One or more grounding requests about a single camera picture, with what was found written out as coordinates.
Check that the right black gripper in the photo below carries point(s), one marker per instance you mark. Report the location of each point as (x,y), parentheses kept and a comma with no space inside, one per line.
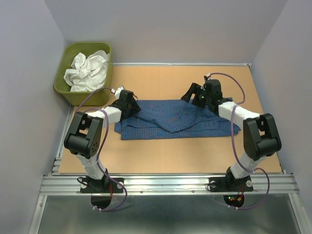
(194,88)

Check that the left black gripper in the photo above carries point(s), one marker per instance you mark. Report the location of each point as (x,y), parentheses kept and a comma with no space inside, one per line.
(135,108)

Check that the blue checkered long sleeve shirt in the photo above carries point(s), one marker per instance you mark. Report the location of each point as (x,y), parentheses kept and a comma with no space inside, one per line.
(168,119)

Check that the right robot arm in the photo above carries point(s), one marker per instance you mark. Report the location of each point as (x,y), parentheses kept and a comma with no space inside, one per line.
(260,135)

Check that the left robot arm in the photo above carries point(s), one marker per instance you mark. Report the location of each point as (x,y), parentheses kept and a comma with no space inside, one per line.
(87,134)

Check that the white crumpled shirt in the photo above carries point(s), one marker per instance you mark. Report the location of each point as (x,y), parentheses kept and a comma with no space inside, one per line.
(87,73)

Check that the green plastic bin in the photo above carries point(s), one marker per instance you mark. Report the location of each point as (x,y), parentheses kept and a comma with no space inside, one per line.
(101,97)

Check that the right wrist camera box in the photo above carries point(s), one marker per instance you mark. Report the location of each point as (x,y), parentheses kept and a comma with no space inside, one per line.
(208,77)

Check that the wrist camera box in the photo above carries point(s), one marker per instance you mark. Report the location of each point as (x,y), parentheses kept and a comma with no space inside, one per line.
(116,92)
(208,77)

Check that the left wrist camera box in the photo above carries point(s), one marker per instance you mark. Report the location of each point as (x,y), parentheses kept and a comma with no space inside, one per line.
(116,92)

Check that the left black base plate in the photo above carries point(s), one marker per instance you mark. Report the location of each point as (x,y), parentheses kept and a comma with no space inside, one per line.
(92,186)

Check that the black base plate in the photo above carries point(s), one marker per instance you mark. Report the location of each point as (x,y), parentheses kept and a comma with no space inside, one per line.
(92,186)
(218,184)

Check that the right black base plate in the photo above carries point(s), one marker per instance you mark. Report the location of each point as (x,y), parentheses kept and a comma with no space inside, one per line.
(218,184)

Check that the aluminium mounting rail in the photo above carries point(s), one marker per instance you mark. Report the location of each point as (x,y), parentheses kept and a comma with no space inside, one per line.
(166,182)

